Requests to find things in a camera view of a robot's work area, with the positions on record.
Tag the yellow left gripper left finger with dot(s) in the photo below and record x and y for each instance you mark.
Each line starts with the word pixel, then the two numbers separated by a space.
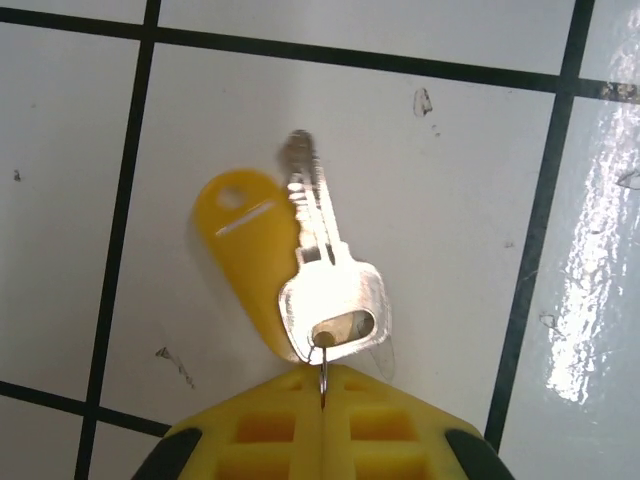
pixel 260 440

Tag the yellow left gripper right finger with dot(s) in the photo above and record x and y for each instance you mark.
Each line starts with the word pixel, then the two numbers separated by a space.
pixel 390 440

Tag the silver key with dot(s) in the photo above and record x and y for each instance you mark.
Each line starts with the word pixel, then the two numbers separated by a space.
pixel 330 295

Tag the yellow key tag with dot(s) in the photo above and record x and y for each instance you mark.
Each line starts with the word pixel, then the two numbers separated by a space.
pixel 245 250

